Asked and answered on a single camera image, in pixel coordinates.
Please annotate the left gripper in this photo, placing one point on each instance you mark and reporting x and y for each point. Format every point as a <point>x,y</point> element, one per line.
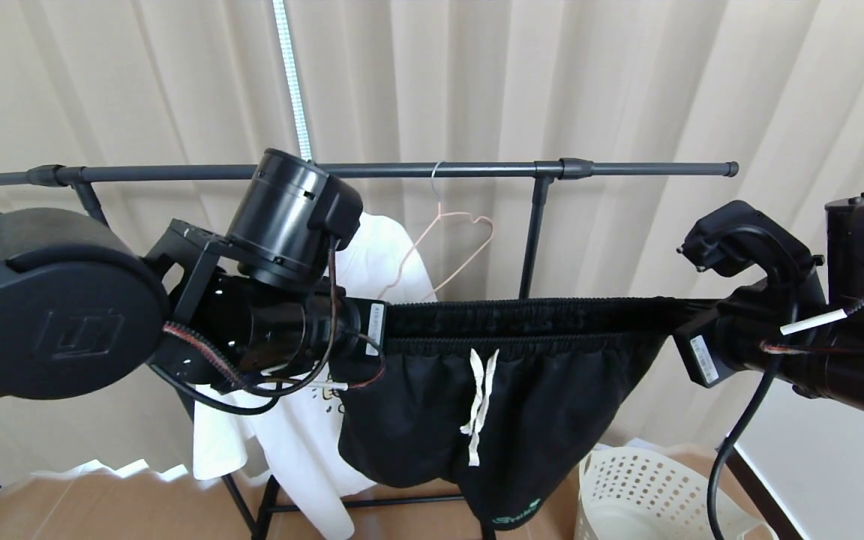
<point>342,330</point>

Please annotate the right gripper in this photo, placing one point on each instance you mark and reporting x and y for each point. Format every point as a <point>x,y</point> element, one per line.
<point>739,337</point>

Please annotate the white printed T-shirt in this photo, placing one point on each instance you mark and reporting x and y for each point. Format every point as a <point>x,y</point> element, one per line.
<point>387,255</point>

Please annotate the pink clothes hanger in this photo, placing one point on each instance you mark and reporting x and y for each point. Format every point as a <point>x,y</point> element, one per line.
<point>439,212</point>

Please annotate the black garment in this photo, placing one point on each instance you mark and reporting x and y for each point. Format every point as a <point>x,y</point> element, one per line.
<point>552,405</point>

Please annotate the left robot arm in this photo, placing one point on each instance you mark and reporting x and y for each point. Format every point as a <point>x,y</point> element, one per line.
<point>49,300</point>

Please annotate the white laundry basket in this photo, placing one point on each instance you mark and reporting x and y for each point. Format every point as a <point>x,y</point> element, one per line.
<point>642,487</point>

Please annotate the black clothes rack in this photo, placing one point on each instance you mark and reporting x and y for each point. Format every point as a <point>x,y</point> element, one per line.
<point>477,170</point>

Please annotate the beige curtain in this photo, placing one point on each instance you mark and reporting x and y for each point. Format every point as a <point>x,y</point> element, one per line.
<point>627,75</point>

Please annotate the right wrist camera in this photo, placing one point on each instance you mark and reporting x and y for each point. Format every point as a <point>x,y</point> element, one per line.
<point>732,240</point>

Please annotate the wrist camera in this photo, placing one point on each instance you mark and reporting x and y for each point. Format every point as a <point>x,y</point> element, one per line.
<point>732,240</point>
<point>346,214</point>

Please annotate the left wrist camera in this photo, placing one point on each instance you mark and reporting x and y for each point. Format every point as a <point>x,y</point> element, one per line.
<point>346,214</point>

